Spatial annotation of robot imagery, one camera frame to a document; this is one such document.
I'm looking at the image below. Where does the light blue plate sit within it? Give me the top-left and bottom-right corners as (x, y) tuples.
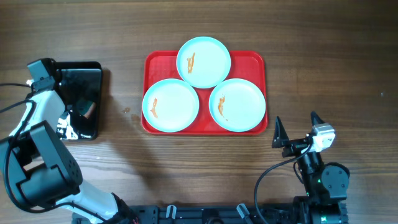
(142, 78), (200, 133)
(208, 78), (266, 133)
(176, 36), (231, 89)

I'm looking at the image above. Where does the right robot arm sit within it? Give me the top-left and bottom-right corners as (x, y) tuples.
(272, 111), (350, 224)

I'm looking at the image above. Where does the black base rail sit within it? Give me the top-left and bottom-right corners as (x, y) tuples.
(72, 203), (348, 224)

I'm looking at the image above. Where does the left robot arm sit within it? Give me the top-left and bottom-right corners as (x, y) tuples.
(1, 58), (139, 223)

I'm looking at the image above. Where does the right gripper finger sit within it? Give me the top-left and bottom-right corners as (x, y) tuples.
(272, 116), (290, 148)
(310, 111), (325, 126)

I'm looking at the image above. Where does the black water basin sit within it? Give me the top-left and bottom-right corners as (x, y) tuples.
(55, 62), (103, 140)

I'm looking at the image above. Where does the orange green sponge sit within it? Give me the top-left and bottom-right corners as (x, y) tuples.
(81, 101), (96, 119)

